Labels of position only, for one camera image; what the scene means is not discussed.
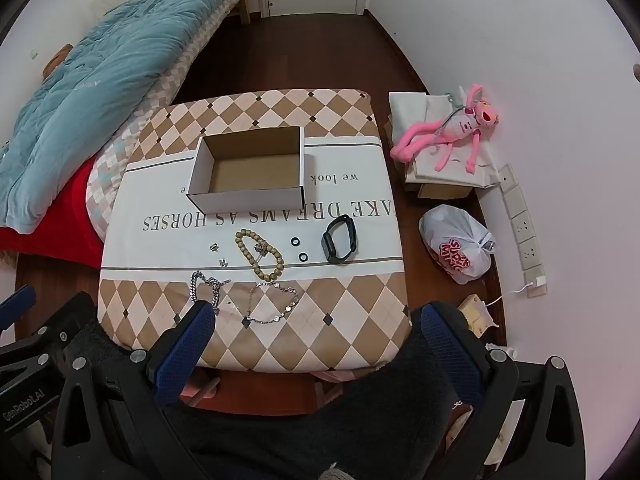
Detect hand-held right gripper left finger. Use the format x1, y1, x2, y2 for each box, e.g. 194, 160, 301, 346
52, 301, 217, 480

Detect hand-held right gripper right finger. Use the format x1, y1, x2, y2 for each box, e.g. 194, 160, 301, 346
420, 301, 587, 480

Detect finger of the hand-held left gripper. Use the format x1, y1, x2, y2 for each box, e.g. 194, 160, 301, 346
0, 291, 97, 377
0, 285, 37, 333

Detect thick silver chain bracelet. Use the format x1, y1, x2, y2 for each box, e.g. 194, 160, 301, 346
190, 270, 232, 316

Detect thin silver gem bracelet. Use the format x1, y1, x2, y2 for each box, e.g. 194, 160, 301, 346
241, 281, 301, 325

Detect wooden bead bracelet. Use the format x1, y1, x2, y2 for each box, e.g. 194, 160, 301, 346
235, 228, 285, 282

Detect black smart band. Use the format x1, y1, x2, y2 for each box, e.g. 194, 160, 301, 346
321, 214, 357, 264

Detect red blanket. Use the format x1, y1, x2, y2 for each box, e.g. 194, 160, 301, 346
0, 157, 108, 268

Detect white plastic bag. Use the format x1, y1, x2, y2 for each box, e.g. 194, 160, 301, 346
419, 205, 497, 286

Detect white power strip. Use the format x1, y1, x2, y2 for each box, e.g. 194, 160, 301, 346
498, 164, 548, 296

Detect person's dark trousers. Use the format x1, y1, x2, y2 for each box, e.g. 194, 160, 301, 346
75, 310, 501, 480

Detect pink plush toy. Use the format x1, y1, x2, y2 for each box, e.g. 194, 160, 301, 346
390, 84, 501, 173

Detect blue quilt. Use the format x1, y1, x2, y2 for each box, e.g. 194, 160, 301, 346
0, 0, 258, 233

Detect wooden headboard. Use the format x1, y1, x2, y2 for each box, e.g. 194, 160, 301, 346
42, 45, 74, 78

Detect stack of white cloth bags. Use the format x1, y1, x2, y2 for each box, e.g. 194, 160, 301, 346
389, 91, 501, 191

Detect white charger with cable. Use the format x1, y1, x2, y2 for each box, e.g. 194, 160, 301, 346
482, 275, 548, 311

